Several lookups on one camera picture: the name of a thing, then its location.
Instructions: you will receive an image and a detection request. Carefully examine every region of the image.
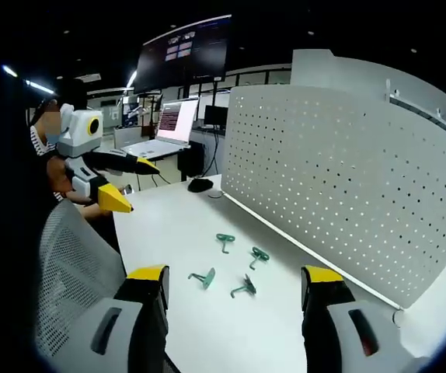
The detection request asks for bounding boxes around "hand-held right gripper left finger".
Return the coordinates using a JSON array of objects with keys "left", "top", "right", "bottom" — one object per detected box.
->
[{"left": 71, "top": 264, "right": 171, "bottom": 373}]

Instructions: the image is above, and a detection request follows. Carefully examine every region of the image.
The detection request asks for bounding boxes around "large dark wall screen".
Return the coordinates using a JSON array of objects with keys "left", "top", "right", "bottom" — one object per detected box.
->
[{"left": 133, "top": 14, "right": 233, "bottom": 95}]

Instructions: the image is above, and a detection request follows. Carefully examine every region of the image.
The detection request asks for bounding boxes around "open white laptop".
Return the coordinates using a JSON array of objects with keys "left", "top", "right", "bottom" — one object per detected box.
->
[{"left": 120, "top": 97, "right": 200, "bottom": 161}]

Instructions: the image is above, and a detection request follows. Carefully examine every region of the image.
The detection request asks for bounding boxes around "small black monitor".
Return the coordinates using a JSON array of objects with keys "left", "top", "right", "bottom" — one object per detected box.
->
[{"left": 203, "top": 104, "right": 229, "bottom": 127}]

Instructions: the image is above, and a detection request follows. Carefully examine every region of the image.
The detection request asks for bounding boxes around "black computer mouse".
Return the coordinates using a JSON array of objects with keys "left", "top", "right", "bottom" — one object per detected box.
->
[{"left": 186, "top": 178, "right": 214, "bottom": 193}]

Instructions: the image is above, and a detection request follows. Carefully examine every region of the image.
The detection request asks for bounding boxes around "grey mesh office chair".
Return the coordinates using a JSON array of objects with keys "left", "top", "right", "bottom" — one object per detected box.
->
[{"left": 35, "top": 199, "right": 127, "bottom": 359}]

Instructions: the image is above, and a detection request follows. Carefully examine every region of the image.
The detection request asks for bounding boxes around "green hook assembly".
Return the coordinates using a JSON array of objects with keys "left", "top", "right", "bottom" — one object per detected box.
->
[
  {"left": 215, "top": 232, "right": 237, "bottom": 256},
  {"left": 186, "top": 267, "right": 217, "bottom": 291},
  {"left": 229, "top": 273, "right": 258, "bottom": 301},
  {"left": 249, "top": 246, "right": 271, "bottom": 270}
]

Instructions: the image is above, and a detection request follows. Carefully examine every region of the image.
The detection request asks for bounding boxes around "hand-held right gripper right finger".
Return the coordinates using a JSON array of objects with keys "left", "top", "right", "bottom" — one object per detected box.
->
[{"left": 300, "top": 265, "right": 415, "bottom": 373}]

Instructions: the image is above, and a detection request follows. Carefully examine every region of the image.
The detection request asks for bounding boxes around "white partition panel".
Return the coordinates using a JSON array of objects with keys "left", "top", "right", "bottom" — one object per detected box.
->
[{"left": 290, "top": 47, "right": 446, "bottom": 151}]

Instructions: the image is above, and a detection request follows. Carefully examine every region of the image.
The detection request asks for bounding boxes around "white perforated mounting plate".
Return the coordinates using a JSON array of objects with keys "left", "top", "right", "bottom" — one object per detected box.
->
[{"left": 221, "top": 85, "right": 446, "bottom": 311}]

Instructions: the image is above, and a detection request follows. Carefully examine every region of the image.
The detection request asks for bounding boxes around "person's striped shirt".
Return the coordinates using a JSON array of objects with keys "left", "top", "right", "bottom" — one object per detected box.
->
[{"left": 28, "top": 123, "right": 59, "bottom": 157}]

